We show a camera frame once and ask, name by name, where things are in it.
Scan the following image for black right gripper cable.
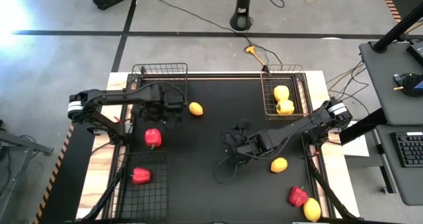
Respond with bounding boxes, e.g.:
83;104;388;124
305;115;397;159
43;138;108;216
212;131;242;185

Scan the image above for black laptop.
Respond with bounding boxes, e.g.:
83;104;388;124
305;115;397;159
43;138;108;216
406;40;423;66

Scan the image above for yellow bell pepper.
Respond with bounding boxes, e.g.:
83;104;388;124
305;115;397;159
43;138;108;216
273;85;290;102
276;100;295;116

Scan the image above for black pole stand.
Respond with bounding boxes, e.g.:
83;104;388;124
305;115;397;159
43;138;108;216
229;0;254;32

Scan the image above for black wire basket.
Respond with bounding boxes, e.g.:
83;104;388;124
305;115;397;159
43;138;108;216
118;150;171;222
130;62;189;112

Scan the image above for grey desk top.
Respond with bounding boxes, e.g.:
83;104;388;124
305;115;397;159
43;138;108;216
375;124;423;206
359;40;423;126

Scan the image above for long black floor cable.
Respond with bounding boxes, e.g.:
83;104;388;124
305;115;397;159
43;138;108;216
141;0;284;66

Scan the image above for gold wire basket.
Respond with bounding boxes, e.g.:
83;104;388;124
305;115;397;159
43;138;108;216
260;64;310;121

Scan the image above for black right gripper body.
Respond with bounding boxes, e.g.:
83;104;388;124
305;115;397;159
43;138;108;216
233;133;265;159

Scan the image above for black slanted pole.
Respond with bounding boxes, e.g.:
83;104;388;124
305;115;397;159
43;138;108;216
372;2;423;54

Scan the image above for black round device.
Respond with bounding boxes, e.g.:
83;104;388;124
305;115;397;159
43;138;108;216
393;72;423;98

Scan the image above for yellow lemon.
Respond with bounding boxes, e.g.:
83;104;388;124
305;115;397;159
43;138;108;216
303;198;322;223
188;101;204;117
270;157;289;174

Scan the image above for black cable by desk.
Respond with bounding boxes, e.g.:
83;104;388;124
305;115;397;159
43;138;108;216
328;63;371;116

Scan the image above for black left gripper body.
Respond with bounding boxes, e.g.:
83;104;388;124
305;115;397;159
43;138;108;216
141;84;186;122

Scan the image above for red bell pepper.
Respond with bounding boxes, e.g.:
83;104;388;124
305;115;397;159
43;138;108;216
144;128;163;149
131;167;152;185
288;186;309;207

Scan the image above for black table mat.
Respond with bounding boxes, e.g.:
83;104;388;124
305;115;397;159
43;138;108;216
127;72;320;223

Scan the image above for black keyboard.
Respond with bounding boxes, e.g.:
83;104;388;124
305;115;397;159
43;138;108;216
391;131;423;168

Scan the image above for white paper sheet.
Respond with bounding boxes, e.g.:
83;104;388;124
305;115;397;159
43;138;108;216
340;120;370;158

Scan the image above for yellow power plug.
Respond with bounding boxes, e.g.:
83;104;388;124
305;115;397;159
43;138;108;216
244;44;266;66

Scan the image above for grey table leg frame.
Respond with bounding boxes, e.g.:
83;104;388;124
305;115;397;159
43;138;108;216
0;118;55;224

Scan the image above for black desk support bar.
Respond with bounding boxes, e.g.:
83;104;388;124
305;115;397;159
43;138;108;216
338;108;387;145

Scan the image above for yellow cable by desk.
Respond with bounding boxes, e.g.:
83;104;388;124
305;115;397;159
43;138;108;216
325;61;366;93

